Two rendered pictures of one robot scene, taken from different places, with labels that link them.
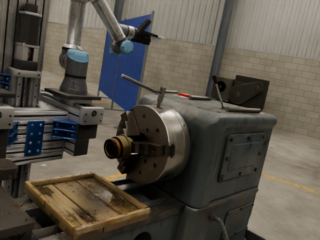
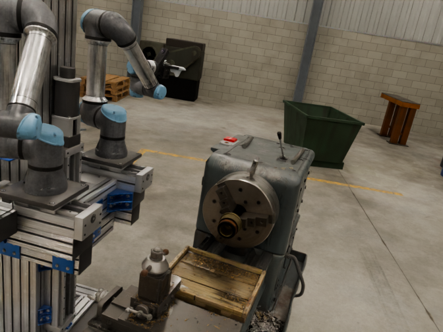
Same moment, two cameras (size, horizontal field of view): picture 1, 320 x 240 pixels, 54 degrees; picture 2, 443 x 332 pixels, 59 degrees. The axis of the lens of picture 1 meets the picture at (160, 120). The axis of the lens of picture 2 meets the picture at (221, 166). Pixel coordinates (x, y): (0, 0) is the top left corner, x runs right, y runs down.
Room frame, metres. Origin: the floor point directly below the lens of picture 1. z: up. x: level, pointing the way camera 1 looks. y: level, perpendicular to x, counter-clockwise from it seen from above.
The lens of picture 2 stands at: (-0.12, 0.82, 1.78)
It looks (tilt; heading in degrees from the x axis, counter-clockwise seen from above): 18 degrees down; 334
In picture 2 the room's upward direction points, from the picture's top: 9 degrees clockwise
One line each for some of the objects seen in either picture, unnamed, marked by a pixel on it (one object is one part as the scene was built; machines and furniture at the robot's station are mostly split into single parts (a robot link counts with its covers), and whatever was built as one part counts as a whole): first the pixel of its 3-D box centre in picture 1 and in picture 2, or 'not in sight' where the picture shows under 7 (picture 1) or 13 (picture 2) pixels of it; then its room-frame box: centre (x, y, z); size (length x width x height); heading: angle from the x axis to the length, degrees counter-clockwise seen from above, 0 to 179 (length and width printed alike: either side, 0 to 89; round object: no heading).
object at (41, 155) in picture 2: not in sight; (43, 143); (1.33, 0.81, 1.33); 0.13 x 0.12 x 0.14; 75
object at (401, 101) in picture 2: not in sight; (393, 117); (6.90, -7.16, 0.50); 1.61 x 0.44 x 1.00; 152
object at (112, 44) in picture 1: (117, 46); (139, 86); (1.97, 0.34, 1.46); 0.11 x 0.08 x 0.11; 32
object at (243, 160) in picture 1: (203, 142); (258, 186); (1.54, -0.23, 1.06); 0.59 x 0.48 x 0.39; 137
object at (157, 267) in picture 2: not in sight; (155, 261); (0.83, 0.51, 1.13); 0.08 x 0.08 x 0.03
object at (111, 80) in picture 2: not in sight; (105, 86); (9.54, -0.62, 0.22); 1.25 x 0.86 x 0.44; 154
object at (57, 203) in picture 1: (86, 199); (212, 279); (1.04, 0.21, 0.89); 0.36 x 0.30 x 0.04; 47
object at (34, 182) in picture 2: not in sight; (45, 174); (1.33, 0.80, 1.21); 0.15 x 0.15 x 0.10
